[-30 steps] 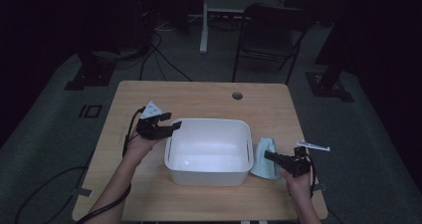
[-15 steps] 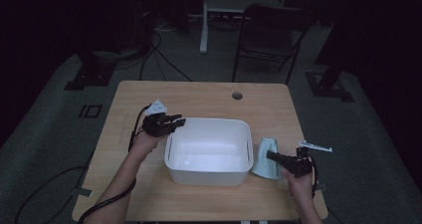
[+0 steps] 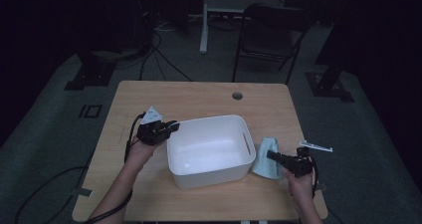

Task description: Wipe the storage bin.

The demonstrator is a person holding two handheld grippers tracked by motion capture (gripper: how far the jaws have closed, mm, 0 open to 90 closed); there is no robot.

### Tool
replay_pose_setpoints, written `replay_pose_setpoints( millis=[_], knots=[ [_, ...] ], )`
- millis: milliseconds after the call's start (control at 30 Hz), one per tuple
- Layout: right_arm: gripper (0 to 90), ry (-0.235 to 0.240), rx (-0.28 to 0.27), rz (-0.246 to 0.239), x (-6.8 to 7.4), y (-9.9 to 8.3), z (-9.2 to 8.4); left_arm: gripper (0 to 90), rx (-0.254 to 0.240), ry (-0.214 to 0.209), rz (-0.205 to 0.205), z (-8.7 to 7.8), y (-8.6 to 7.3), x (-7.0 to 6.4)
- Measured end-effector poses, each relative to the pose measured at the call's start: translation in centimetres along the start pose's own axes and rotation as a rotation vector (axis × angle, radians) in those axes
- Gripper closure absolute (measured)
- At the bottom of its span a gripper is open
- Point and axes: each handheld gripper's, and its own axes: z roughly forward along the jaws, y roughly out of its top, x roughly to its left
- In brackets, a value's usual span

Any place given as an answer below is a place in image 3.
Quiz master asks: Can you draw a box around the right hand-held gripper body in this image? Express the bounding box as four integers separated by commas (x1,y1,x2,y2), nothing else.
281,140,334,179

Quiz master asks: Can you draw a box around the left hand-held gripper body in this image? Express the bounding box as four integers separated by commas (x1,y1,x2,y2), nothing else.
136,106,174,147

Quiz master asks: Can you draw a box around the light blue cloth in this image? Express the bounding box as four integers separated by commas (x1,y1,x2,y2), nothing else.
251,136,285,180

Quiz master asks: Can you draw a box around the white plastic storage bin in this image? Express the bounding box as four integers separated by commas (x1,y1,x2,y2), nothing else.
166,113,257,189

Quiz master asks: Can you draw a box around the person's left hand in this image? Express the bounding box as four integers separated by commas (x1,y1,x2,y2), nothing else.
124,138,166,172

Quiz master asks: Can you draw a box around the person's right hand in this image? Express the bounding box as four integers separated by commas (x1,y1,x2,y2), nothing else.
282,167,316,203

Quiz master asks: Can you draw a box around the black stand base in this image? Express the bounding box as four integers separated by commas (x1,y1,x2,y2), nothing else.
64,49,117,92
305,63,355,103

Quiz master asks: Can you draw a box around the black folding chair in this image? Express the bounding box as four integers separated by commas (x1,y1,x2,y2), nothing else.
231,3,315,86

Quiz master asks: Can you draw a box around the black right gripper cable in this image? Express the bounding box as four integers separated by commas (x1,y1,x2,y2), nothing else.
308,155,320,199

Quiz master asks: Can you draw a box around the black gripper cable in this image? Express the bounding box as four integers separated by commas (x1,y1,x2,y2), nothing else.
84,112,147,224
308,155,320,199

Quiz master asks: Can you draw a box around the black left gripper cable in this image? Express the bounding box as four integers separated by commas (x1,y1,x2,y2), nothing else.
84,112,147,224

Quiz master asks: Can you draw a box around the black floor cable bundle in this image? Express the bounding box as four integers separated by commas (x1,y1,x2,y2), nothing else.
138,31,193,83

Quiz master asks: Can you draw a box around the white metal desk frame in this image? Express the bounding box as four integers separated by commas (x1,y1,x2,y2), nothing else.
198,0,290,55

